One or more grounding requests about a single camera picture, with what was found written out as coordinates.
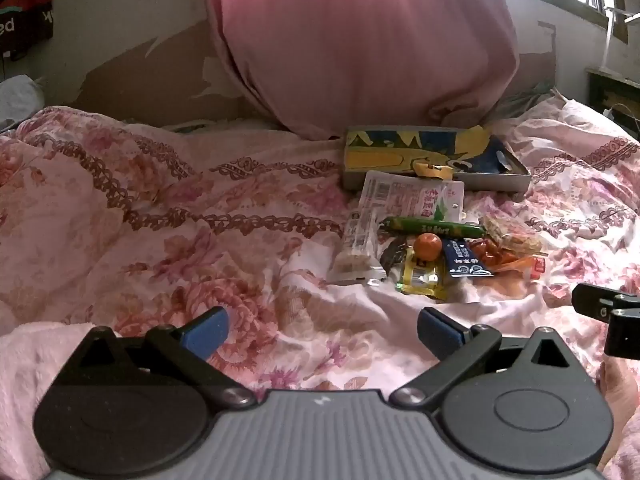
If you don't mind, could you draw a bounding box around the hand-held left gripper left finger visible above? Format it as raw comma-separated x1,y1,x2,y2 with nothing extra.
62,306,258,409

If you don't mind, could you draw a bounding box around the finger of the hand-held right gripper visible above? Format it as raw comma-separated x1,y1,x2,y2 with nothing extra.
572,283,640,322

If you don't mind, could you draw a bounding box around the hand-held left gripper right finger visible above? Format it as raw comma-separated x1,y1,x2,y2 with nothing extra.
390,307,579,408

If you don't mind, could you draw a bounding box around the yellow green snack packet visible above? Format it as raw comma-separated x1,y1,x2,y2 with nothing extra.
395,250,448,302

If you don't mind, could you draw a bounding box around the blue snack packet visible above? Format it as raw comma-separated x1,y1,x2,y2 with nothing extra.
440,238,496,278

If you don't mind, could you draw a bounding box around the small orange ball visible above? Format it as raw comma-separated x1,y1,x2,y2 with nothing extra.
414,233,443,262

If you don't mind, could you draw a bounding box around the dark snack packet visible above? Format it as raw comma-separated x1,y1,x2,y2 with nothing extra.
379,237,413,281

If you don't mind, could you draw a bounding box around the orange sausages packet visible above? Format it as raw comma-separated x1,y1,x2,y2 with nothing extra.
467,237,547,281

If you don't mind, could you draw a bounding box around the beige cracker packet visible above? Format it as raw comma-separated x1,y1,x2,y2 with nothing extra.
479,215,544,256

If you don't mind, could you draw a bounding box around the green sausage stick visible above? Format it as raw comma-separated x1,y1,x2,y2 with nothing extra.
382,216,486,239

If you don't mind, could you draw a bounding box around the clear grain bar packet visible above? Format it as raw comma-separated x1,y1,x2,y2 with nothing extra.
327,210,388,285

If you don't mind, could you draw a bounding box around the white pink snack packet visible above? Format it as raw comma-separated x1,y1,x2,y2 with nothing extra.
360,170,466,233

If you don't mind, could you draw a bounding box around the grey box with blue-yellow lining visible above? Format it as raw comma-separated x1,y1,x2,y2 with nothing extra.
342,126,532,195

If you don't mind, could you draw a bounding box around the person's right forearm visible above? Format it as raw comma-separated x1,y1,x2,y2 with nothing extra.
597,360,635,468

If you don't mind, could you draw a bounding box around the pink fleece blanket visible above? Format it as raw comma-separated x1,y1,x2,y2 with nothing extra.
0,321,123,480

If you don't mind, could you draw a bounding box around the dark wooden nightstand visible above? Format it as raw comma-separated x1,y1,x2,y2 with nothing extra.
585,67,640,138

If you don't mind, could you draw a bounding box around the grey cloth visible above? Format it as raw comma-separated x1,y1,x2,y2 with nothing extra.
492,79,563,126

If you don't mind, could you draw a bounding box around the white lamp stand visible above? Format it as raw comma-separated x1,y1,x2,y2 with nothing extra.
596,7,628,75

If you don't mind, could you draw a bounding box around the pink pillow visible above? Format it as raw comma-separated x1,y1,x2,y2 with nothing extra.
200,0,521,142

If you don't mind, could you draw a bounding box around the dark cloth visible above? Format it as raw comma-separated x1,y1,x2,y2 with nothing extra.
0,0,54,59

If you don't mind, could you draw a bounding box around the white cable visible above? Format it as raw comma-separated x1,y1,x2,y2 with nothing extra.
604,102,640,122

